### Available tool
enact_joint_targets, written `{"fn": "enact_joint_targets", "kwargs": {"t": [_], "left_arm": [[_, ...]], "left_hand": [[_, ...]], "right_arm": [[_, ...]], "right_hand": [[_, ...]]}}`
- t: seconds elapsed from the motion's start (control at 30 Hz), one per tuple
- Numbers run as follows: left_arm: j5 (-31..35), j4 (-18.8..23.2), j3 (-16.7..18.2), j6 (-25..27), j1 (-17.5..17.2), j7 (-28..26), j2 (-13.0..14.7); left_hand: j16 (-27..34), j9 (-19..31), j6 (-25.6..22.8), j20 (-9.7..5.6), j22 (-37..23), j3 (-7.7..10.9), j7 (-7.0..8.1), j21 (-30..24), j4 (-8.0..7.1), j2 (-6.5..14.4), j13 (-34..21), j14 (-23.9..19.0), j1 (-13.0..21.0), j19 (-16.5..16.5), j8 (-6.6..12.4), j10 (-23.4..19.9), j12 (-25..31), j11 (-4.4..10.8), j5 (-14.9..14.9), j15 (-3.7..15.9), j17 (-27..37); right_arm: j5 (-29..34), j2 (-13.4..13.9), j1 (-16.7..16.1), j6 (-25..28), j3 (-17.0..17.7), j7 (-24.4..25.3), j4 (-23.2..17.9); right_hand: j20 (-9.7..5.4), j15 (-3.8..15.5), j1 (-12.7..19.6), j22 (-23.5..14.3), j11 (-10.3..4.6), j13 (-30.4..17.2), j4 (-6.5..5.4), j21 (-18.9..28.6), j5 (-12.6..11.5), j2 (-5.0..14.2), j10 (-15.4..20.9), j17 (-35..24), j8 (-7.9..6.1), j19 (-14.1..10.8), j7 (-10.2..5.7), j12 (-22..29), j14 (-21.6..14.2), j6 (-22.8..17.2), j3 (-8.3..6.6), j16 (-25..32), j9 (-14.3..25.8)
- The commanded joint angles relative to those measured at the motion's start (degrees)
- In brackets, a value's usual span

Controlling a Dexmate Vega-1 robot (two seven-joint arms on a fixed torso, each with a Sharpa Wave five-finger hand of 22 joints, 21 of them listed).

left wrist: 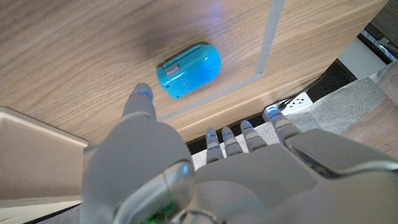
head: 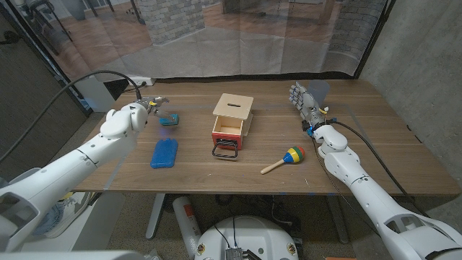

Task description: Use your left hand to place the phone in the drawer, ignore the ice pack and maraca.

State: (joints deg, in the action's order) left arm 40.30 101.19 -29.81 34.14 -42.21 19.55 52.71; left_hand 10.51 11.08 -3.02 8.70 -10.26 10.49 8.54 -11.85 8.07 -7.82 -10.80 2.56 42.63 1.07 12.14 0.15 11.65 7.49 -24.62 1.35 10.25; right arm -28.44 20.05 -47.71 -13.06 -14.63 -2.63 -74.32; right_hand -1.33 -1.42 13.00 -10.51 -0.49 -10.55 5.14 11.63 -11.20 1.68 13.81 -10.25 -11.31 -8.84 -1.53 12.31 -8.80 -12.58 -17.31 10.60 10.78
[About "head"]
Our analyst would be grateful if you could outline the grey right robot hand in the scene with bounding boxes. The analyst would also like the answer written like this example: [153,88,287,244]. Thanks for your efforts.
[288,82,328,131]

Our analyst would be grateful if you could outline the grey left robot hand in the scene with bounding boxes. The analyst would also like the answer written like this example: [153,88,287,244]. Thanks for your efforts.
[139,95,175,121]

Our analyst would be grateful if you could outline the teal toy phone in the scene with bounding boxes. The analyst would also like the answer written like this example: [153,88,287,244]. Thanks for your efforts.
[160,113,180,126]

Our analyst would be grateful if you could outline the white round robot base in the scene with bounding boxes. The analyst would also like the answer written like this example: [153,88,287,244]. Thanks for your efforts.
[193,215,300,260]

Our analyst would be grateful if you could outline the blue ice pack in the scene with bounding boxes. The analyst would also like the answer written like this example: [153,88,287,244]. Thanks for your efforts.
[149,137,179,170]

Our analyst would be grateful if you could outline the colourful wooden maraca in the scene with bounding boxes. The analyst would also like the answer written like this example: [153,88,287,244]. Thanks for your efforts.
[260,145,306,176]

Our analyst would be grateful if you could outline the translucent grey cup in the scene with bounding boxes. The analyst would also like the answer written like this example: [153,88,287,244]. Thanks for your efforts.
[308,79,331,106]

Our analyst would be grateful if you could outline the white power strip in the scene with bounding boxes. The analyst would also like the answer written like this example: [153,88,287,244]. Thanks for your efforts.
[128,75,157,87]

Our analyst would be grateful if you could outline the white cabinet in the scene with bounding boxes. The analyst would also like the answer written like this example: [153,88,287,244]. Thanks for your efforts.
[74,77,117,113]

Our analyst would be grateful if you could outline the wooden box with slot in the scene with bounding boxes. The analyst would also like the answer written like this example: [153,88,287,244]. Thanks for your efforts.
[212,92,255,137]

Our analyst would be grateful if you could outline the printed room backdrop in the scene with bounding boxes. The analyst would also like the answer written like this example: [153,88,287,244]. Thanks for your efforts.
[6,0,394,83]

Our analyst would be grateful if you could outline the grey table leg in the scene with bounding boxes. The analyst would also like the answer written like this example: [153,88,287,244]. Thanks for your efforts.
[145,193,167,241]
[324,196,350,245]

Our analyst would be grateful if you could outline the white cylinder with orange label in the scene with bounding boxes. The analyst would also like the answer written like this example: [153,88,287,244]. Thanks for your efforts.
[172,196,203,258]

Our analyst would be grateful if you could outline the dark grey partition panel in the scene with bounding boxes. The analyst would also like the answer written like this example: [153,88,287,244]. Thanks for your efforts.
[0,6,90,181]

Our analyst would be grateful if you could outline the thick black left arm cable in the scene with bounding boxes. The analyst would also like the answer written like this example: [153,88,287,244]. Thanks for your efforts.
[0,69,143,163]

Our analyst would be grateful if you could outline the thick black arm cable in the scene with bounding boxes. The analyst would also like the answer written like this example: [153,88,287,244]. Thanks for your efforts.
[0,69,143,163]
[326,121,430,218]

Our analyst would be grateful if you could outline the red drawer with black handle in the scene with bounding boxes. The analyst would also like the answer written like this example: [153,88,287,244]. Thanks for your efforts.
[211,115,245,160]

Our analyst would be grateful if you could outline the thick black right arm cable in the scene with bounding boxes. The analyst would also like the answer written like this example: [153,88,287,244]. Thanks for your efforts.
[326,121,430,218]

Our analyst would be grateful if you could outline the black backdrop frame pole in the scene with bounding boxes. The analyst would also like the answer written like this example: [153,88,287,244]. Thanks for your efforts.
[354,0,397,79]

